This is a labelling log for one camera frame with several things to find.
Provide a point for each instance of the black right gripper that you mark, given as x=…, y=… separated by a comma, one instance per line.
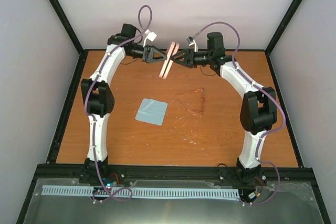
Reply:
x=188, y=58

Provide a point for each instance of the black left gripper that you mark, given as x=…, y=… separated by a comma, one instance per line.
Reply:
x=148, y=56

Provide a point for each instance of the pink glasses case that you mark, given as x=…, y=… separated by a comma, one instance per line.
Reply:
x=172, y=50

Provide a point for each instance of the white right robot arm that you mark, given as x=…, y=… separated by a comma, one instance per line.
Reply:
x=258, y=110

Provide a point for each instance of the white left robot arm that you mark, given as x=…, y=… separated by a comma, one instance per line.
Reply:
x=97, y=96

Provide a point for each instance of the light blue cleaning cloth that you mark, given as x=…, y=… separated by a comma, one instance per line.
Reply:
x=151, y=111

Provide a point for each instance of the clear acrylic cover sheet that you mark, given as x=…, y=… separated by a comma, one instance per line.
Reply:
x=285, y=203

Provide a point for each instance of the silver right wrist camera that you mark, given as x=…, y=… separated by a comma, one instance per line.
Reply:
x=192, y=43

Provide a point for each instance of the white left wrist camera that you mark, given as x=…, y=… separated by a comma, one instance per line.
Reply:
x=149, y=36

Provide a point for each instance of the thin brown frame glasses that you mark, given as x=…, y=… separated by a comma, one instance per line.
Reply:
x=192, y=100

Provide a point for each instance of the black frame post left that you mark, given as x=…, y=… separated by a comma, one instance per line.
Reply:
x=66, y=24

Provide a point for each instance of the black frame post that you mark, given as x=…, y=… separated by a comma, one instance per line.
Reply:
x=289, y=14
x=66, y=24

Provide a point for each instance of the light blue cable duct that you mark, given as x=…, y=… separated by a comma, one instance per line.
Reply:
x=142, y=193

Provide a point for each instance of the black frame post right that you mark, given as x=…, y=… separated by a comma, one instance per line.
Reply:
x=289, y=14

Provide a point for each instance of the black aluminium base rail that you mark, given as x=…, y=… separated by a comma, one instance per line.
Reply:
x=222, y=176

